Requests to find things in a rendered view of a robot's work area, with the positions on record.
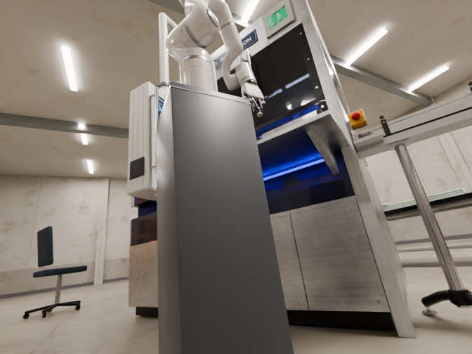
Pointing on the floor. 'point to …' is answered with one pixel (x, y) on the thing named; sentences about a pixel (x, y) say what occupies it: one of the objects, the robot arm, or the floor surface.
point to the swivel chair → (46, 247)
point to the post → (359, 185)
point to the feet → (460, 298)
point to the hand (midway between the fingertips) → (257, 107)
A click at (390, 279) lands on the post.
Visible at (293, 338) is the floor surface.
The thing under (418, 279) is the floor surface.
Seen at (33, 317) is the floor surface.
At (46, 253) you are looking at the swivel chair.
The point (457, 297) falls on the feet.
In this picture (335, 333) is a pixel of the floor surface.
